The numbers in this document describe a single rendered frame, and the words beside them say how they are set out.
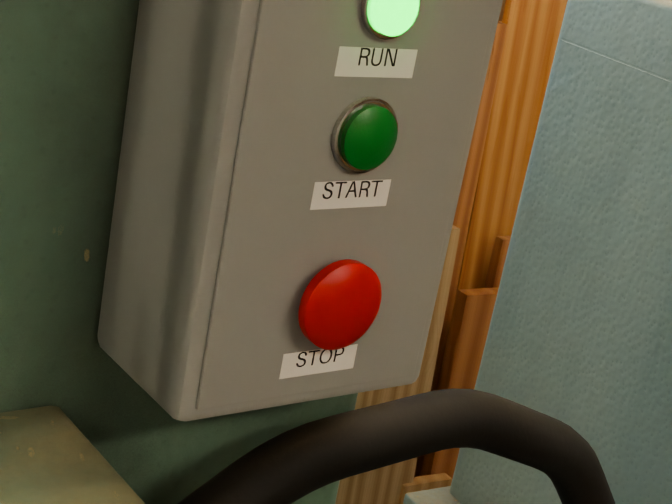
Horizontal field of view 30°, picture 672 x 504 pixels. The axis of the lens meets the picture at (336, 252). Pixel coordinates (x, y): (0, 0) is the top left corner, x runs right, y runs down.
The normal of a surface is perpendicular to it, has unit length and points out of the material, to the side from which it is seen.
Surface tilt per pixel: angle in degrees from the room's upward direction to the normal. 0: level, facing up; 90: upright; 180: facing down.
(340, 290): 82
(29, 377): 90
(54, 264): 90
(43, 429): 0
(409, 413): 30
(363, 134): 89
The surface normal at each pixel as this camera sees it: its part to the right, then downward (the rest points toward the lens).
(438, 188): 0.58, 0.37
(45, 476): 0.18, -0.93
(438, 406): 0.44, -0.62
